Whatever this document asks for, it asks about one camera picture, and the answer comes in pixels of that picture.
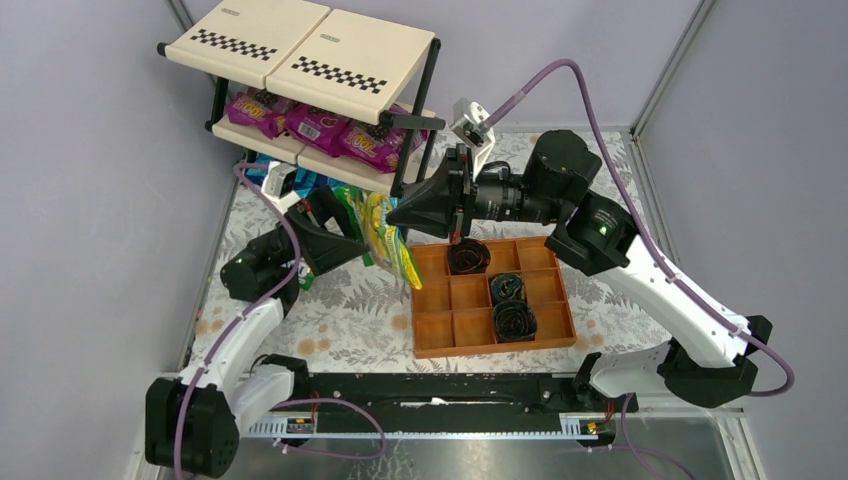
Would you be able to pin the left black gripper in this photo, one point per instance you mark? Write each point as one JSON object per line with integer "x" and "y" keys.
{"x": 307, "y": 234}

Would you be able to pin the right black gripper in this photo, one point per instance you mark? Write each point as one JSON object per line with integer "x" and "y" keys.
{"x": 460, "y": 196}

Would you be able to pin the green Fox's candy bag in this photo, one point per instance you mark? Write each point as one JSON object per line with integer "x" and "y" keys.
{"x": 387, "y": 247}
{"x": 306, "y": 276}

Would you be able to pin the blue candy bag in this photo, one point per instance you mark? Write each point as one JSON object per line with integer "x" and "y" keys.
{"x": 258, "y": 175}

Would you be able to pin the purple candy bag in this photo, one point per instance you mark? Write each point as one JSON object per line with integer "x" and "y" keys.
{"x": 378, "y": 146}
{"x": 260, "y": 109}

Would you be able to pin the blue candy bag corner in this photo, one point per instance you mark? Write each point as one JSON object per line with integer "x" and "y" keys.
{"x": 307, "y": 181}

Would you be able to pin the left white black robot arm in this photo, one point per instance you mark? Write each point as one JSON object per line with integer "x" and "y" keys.
{"x": 195, "y": 420}

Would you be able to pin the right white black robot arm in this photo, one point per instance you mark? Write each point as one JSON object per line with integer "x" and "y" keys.
{"x": 706, "y": 362}

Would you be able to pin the purple candy bag on shelf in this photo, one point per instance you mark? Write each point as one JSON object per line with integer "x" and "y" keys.
{"x": 378, "y": 146}

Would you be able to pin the cream three-tier shelf rack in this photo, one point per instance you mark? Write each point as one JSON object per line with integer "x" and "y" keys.
{"x": 363, "y": 68}

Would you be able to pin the black orange rolled sock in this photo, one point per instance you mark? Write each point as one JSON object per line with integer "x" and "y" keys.
{"x": 469, "y": 256}

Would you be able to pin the floral patterned tablecloth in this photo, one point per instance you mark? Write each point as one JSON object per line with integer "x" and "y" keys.
{"x": 360, "y": 319}

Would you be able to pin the orange wooden divider tray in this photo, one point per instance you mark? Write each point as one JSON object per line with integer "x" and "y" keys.
{"x": 452, "y": 315}

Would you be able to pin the dark green rolled sock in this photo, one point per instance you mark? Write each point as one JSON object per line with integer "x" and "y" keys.
{"x": 508, "y": 286}

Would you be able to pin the large black rolled sock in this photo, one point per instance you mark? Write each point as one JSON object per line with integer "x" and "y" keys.
{"x": 514, "y": 321}

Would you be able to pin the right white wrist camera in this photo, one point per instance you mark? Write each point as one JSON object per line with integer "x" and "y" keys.
{"x": 468, "y": 126}

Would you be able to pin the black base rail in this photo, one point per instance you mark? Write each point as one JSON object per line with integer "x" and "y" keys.
{"x": 476, "y": 403}

